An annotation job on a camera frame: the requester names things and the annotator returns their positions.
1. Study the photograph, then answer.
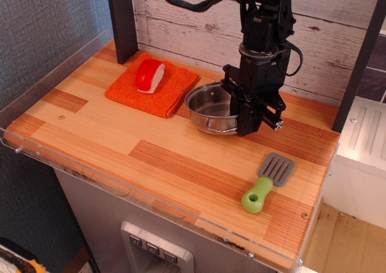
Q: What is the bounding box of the yellow black object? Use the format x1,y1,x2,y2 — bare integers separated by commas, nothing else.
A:
1,248,46,272

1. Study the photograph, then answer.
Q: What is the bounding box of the red white toy sushi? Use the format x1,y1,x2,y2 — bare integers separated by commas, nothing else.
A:
135,59,165,93

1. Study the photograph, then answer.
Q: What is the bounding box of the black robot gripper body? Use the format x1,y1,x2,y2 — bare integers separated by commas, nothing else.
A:
221,46,286,130

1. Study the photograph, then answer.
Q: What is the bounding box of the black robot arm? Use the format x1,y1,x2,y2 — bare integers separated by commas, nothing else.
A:
206,0,298,136

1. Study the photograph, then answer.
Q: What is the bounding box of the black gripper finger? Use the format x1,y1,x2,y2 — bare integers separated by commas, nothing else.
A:
237,103,262,136
230,93,242,116

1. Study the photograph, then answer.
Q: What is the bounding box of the dark right vertical post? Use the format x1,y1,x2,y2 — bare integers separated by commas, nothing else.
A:
332,0,385,133

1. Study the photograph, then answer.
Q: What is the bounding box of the stainless steel pan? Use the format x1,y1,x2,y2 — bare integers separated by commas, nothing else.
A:
185,81,238,135

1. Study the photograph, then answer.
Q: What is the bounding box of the clear acrylic table guard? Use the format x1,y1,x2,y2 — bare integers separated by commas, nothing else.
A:
1,42,337,272

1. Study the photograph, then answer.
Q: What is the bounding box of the silver dispenser button panel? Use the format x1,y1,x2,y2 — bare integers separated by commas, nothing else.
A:
121,221,195,272

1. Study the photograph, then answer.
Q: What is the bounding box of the orange cloth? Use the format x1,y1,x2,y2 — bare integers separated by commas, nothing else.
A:
104,52,199,118

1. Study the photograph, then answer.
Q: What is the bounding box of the grey green toy spatula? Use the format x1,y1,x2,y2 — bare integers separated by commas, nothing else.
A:
241,152,295,213

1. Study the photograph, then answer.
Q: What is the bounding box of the white toy sink unit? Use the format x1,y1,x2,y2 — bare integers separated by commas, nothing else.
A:
322,97,385,228

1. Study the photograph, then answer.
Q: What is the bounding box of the grey toy fridge cabinet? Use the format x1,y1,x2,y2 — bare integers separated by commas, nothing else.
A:
55,169,274,272

